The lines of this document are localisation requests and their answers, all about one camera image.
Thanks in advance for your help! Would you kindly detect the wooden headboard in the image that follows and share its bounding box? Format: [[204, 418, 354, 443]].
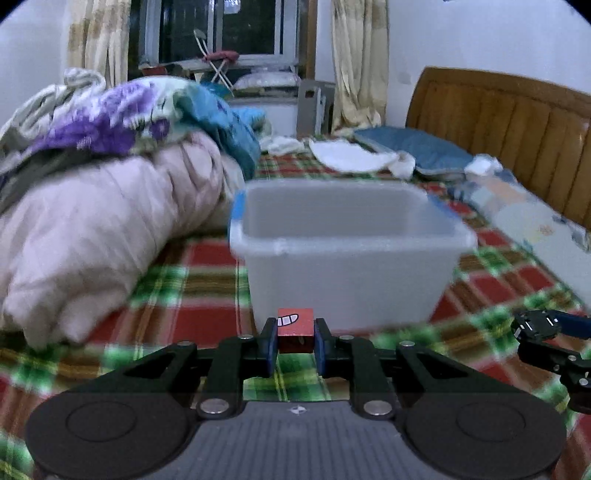
[[406, 67, 591, 232]]

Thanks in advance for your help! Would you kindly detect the pink quilt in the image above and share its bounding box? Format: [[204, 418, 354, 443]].
[[0, 131, 246, 350]]

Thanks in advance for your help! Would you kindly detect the white rumpled cloth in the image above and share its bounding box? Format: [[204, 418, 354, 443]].
[[265, 136, 306, 156]]

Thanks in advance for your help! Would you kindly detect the long cartoon printed pillow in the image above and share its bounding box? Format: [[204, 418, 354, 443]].
[[450, 168, 591, 297]]

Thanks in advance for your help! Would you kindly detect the window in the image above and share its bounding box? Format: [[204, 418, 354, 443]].
[[129, 0, 319, 80]]

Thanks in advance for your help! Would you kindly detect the folding stool with red seat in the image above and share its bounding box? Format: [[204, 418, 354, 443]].
[[194, 28, 241, 91]]

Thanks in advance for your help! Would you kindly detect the grey cardboard board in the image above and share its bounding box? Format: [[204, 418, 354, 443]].
[[297, 79, 336, 137]]

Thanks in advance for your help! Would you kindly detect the white pillow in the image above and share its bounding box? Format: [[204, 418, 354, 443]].
[[233, 71, 301, 92]]

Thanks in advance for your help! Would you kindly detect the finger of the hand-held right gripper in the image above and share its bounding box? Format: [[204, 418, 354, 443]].
[[517, 342, 591, 414], [551, 310, 591, 340]]

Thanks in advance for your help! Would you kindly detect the red printed cube block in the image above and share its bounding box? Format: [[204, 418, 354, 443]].
[[276, 307, 316, 354]]

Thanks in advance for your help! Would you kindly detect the purple floral quilt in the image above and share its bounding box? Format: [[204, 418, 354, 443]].
[[0, 76, 186, 185]]

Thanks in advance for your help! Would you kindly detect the white plastic storage container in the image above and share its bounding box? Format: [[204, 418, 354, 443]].
[[228, 179, 479, 334]]

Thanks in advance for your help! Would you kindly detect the beige patterned curtain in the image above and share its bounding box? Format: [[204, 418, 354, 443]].
[[67, 0, 133, 88], [331, 0, 389, 133]]

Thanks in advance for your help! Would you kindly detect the grey white patterned cloth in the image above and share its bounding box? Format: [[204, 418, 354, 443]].
[[0, 68, 108, 154]]

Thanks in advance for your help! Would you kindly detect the white folded cloth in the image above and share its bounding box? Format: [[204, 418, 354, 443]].
[[308, 138, 416, 179]]

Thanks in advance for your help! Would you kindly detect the white cabinet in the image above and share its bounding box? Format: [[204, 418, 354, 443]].
[[228, 99, 299, 137]]

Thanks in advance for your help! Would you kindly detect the blue printed quilt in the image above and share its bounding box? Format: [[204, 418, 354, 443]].
[[175, 85, 267, 179]]

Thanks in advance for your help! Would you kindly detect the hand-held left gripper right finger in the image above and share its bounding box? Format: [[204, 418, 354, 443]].
[[315, 318, 504, 420]]

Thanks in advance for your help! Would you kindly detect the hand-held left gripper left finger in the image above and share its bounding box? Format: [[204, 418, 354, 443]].
[[92, 318, 279, 418]]

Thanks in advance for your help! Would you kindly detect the blue pillow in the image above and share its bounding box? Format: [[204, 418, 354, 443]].
[[353, 127, 474, 179]]

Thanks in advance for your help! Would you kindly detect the small white crumpled cloth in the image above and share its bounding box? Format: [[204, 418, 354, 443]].
[[464, 154, 504, 176]]

